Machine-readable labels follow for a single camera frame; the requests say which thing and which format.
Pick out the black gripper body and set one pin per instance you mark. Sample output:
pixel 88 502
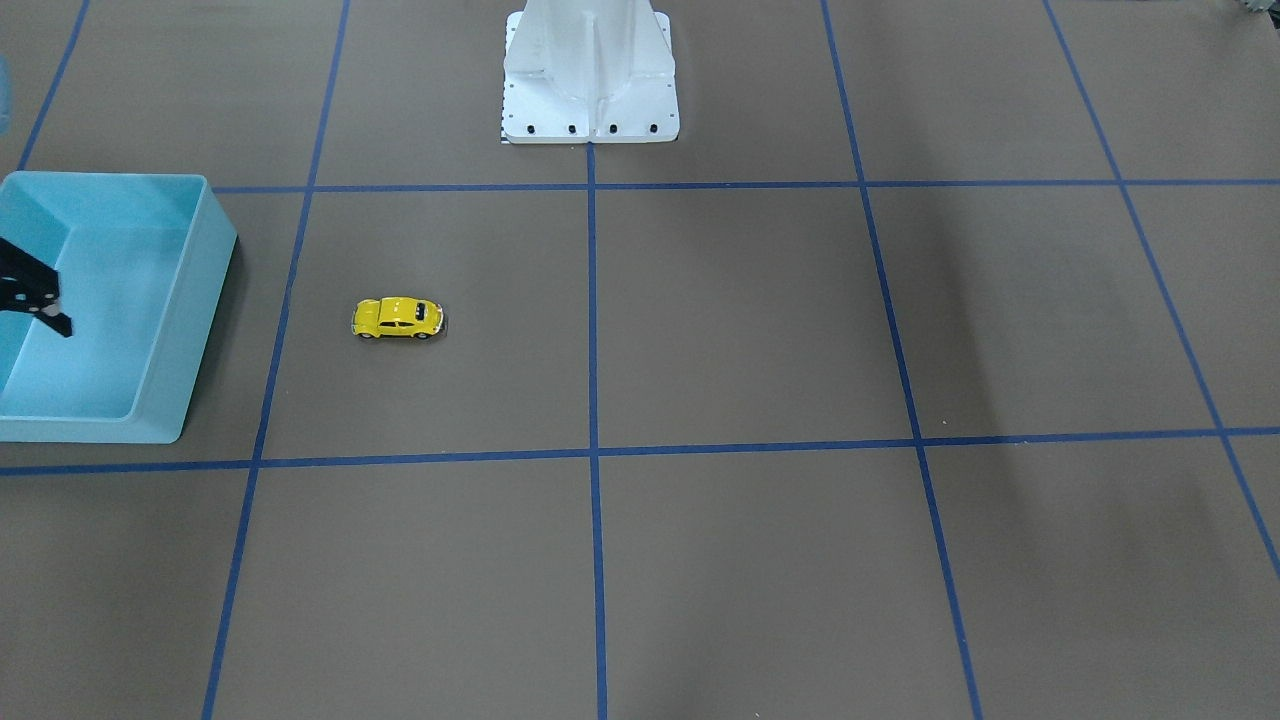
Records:
pixel 27 283

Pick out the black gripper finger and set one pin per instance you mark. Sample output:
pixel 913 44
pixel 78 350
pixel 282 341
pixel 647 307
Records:
pixel 55 319

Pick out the yellow beetle toy car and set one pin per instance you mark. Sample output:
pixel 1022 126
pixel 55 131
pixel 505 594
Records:
pixel 398 317

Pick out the light blue plastic bin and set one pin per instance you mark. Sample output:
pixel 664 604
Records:
pixel 141 260

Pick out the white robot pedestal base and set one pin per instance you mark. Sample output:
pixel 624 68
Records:
pixel 589 72

